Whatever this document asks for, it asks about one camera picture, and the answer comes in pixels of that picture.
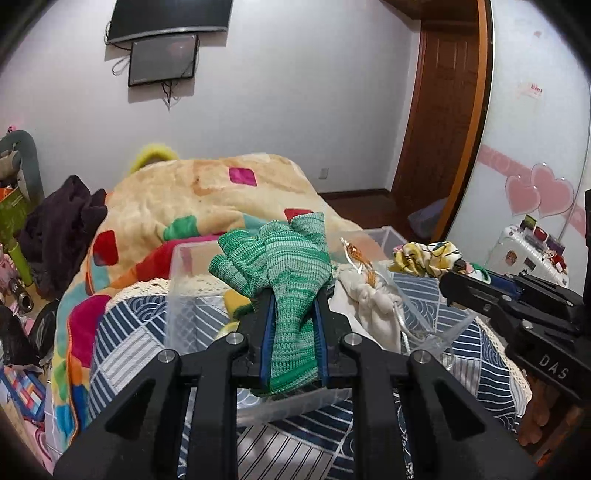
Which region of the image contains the white drawstring pouch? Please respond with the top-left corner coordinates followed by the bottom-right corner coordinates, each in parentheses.
top-left (335, 237), bottom-right (416, 355)

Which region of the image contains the black wall television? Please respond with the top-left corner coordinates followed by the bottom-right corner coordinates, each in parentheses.
top-left (105, 0), bottom-right (234, 46)

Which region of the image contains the clear plastic storage box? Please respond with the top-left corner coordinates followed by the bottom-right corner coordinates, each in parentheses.
top-left (164, 225), bottom-right (477, 428)

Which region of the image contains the blue patterned bed cover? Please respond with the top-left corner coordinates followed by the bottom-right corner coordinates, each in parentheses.
top-left (88, 272), bottom-right (533, 480)

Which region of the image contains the person's right hand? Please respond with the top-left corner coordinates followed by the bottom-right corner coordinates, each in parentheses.
top-left (517, 374), bottom-right (563, 448)

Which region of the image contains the colourful patchwork blanket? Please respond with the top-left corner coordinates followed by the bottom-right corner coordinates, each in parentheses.
top-left (51, 152), bottom-right (370, 450)

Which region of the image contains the green cardboard box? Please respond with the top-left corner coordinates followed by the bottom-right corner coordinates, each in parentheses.
top-left (0, 185), bottom-right (34, 241)

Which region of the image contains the brown wooden door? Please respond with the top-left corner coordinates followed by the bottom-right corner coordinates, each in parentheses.
top-left (390, 0), bottom-right (494, 241)

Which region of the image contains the colourful striped bag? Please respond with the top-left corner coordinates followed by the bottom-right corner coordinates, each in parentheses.
top-left (0, 364), bottom-right (52, 426)

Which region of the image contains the black plastic bag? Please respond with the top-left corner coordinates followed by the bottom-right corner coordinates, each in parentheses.
top-left (28, 300), bottom-right (62, 361)

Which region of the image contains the white suitcase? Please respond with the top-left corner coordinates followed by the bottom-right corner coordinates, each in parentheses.
top-left (485, 224), bottom-right (573, 289)

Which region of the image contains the small pink heart sticker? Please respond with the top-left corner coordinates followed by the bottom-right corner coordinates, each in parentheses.
top-left (505, 174), bottom-right (542, 216)

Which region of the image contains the yellow-green plush toy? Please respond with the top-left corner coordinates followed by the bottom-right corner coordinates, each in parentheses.
top-left (128, 143), bottom-right (182, 175)

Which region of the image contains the dark purple cloth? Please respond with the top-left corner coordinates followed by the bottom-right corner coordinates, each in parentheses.
top-left (18, 174), bottom-right (109, 301)

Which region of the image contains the floral yellow scrunchie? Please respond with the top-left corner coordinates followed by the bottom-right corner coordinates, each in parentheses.
top-left (388, 241), bottom-right (492, 283)

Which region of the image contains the green knit glove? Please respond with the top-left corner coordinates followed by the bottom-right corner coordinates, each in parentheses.
top-left (209, 211), bottom-right (334, 398)

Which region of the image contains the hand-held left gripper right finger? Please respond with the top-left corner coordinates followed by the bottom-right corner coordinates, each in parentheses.
top-left (316, 285), bottom-right (540, 480)

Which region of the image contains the large pink heart sticker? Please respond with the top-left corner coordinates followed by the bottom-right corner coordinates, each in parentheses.
top-left (530, 162), bottom-right (575, 220)

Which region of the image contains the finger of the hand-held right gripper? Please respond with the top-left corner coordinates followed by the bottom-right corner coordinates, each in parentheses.
top-left (480, 270), bottom-right (527, 298)
top-left (438, 272), bottom-right (511, 320)

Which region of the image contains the small black wall monitor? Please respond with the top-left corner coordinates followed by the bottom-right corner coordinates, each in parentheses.
top-left (128, 33), bottom-right (200, 88)

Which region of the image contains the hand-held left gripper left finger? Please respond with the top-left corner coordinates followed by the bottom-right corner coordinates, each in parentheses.
top-left (54, 287), bottom-right (275, 480)

